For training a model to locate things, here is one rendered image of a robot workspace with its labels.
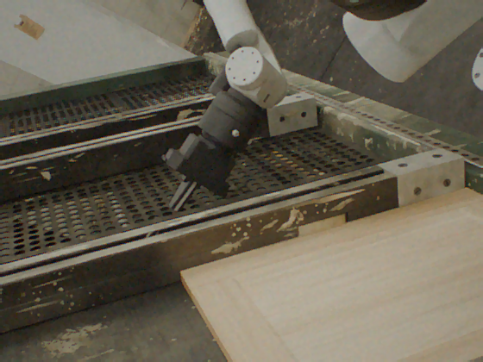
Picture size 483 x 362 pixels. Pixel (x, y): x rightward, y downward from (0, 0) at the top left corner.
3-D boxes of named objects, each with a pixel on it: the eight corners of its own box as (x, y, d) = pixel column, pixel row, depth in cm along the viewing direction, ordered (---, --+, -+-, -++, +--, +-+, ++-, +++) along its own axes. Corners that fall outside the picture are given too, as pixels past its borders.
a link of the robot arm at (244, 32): (294, 96, 108) (266, 34, 113) (275, 78, 100) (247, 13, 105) (261, 115, 110) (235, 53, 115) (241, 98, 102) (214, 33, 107)
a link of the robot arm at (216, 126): (214, 187, 113) (251, 132, 112) (232, 205, 104) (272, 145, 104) (156, 153, 107) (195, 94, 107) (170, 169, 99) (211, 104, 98)
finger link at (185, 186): (171, 205, 108) (191, 175, 108) (176, 212, 105) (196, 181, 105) (163, 201, 107) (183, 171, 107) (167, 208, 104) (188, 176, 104)
